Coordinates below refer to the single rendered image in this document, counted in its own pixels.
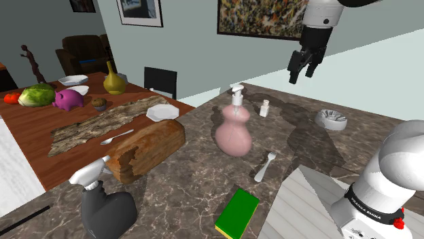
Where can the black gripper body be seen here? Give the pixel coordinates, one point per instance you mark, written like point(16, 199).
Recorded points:
point(316, 38)

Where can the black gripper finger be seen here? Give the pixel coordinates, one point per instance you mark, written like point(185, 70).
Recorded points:
point(295, 68)
point(314, 64)

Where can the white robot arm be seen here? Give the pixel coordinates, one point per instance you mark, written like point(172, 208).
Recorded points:
point(394, 159)

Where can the small white shaker bottle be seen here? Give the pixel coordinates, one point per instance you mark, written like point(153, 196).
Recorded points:
point(264, 109)

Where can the white ridged ashtray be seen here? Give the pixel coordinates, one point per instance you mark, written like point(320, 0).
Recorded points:
point(330, 119)

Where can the pink soap dispenser bottle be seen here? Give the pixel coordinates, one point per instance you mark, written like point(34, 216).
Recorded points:
point(233, 132)

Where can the white fork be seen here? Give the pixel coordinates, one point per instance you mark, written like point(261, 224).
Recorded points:
point(263, 168)

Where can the black chair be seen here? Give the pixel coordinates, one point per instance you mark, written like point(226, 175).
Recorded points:
point(160, 81)

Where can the white octagonal plate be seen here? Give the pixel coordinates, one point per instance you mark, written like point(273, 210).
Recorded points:
point(162, 112)

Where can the green yellow sponge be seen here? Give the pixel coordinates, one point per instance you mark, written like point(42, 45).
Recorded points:
point(238, 211)

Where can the brown bread loaf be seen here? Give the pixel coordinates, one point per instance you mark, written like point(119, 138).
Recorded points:
point(152, 145)

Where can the yellow long-necked vase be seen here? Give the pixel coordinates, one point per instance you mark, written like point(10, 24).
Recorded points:
point(114, 82)

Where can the silver spoon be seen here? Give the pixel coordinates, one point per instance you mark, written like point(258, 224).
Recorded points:
point(116, 137)

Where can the brown muffin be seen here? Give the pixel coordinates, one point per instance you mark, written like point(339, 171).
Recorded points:
point(99, 104)

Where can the bark pattern table runner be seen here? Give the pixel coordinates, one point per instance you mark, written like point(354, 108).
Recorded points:
point(99, 125)

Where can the brown armchair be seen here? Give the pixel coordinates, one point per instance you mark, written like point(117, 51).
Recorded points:
point(82, 49)

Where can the white bowl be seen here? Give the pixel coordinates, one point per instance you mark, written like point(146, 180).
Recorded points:
point(73, 80)
point(79, 89)

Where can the pink piggy bank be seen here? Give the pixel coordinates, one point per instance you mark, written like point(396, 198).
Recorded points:
point(68, 99)

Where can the dark grey spray bottle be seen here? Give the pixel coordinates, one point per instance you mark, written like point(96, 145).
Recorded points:
point(106, 211)

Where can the green lettuce head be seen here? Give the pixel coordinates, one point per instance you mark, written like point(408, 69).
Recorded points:
point(36, 96)

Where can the dark human figure statue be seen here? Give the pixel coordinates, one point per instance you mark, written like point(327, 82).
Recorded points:
point(34, 64)

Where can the brown wooden dining table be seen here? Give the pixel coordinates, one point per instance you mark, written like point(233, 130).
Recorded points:
point(26, 132)

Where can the red tomato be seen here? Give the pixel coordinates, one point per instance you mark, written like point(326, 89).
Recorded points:
point(12, 98)

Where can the large speckled abstract wall painting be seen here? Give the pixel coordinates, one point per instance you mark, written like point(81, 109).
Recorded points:
point(261, 16)

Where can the white-matted framed wall picture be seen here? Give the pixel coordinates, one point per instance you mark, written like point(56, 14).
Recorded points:
point(139, 10)

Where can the small dark wall picture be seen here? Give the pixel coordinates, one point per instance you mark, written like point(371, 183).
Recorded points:
point(82, 5)

